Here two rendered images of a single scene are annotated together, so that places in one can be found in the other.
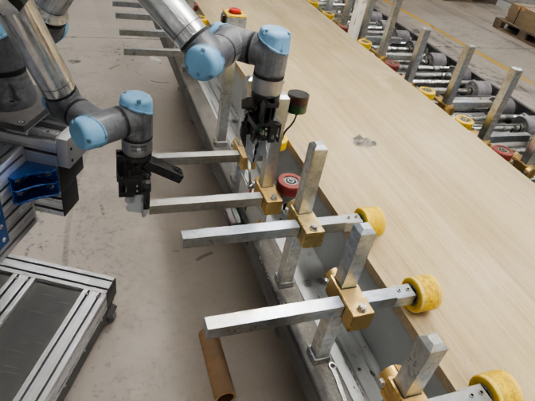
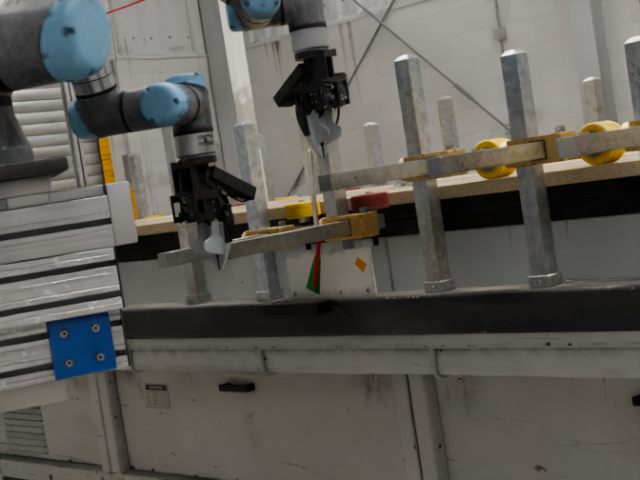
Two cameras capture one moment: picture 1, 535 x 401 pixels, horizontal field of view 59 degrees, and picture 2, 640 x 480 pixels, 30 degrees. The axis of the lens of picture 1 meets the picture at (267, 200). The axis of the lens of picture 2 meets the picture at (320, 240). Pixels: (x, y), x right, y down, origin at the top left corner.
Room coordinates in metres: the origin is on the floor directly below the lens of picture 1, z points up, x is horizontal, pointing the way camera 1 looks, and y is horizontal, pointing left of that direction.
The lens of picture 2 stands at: (-1.18, 0.88, 0.96)
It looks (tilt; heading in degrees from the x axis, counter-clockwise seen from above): 3 degrees down; 341
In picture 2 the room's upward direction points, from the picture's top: 9 degrees counter-clockwise
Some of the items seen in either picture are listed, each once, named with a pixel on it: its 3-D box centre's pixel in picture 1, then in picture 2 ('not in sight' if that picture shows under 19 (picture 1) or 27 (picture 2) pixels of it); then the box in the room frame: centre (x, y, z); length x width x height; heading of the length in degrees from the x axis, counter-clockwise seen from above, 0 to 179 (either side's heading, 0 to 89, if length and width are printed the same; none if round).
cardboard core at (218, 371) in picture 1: (216, 364); not in sight; (1.09, 0.07, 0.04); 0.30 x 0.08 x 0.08; 25
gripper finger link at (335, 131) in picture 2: (262, 150); (330, 133); (1.08, 0.04, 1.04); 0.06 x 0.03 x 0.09; 25
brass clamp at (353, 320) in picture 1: (346, 297); (537, 150); (0.71, -0.21, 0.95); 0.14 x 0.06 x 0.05; 25
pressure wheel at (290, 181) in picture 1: (287, 194); (371, 218); (1.17, -0.06, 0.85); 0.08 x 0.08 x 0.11
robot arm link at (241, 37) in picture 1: (229, 44); (254, 9); (1.08, 0.16, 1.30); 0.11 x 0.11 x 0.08; 78
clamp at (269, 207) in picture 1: (267, 194); (348, 227); (1.16, 0.00, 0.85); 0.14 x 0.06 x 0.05; 25
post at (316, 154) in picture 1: (298, 223); (424, 177); (0.95, -0.09, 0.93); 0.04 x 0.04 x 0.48; 25
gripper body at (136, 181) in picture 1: (134, 171); (199, 190); (0.98, 0.35, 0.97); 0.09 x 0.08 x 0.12; 115
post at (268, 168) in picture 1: (268, 168); (333, 189); (1.18, 0.02, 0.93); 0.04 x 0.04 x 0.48; 25
